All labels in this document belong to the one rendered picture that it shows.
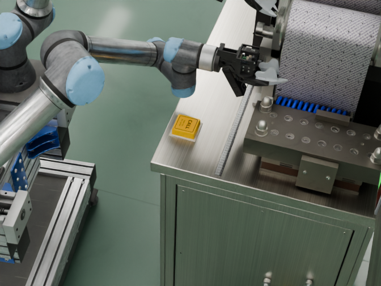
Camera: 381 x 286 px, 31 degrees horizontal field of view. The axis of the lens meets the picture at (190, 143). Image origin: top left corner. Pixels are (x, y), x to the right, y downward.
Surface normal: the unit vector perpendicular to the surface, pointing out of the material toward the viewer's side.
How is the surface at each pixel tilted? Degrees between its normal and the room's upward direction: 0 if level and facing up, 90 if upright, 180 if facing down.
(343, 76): 90
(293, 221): 90
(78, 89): 86
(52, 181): 0
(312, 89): 90
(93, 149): 0
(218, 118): 0
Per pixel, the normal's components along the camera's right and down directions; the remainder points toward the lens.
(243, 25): 0.04, -0.69
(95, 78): 0.65, 0.52
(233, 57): -0.29, 0.69
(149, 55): 0.68, 0.27
